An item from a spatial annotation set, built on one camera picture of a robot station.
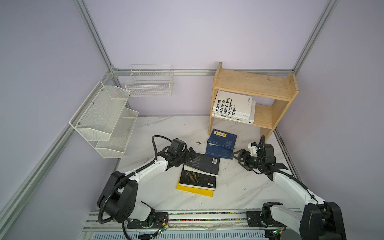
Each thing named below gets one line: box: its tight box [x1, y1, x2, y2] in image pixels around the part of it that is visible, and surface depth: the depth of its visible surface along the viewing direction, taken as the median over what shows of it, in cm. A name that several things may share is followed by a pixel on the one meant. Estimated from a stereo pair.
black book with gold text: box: [179, 165, 218, 191], surface depth 86 cm
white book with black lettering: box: [213, 90, 253, 120], surface depth 89 cm
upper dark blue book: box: [207, 128, 238, 150], surface depth 106 cm
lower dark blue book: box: [205, 140, 234, 160], surface depth 102 cm
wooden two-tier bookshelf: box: [207, 62, 299, 141], surface depth 80 cm
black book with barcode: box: [183, 153, 220, 177], surface depth 91 cm
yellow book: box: [176, 170, 214, 198], surface depth 84 cm
